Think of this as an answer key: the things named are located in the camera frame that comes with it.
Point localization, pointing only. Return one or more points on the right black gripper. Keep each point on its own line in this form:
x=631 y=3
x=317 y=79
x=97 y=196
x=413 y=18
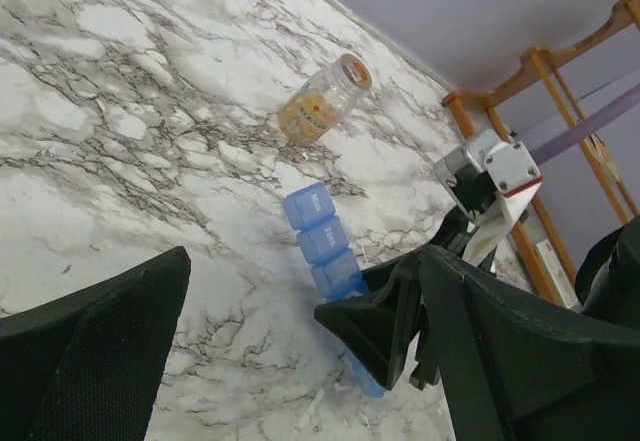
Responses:
x=452 y=336

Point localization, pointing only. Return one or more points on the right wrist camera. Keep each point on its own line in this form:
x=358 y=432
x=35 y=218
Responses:
x=492 y=182

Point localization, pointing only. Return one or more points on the white medicine box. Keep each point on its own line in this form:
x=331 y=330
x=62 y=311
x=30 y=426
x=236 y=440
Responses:
x=556 y=273

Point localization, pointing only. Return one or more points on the small amber pill bottle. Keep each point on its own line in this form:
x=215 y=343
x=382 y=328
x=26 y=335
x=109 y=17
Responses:
x=324 y=99

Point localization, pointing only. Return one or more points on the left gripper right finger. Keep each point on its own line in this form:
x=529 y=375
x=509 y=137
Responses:
x=548 y=373

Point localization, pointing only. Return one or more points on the orange snack packet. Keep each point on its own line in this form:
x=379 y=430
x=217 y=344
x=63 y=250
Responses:
x=604 y=158

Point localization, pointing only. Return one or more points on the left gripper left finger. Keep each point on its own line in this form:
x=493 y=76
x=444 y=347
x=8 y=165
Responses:
x=88 y=366

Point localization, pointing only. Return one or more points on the blue weekly pill organizer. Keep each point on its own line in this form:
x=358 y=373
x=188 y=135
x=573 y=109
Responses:
x=324 y=243

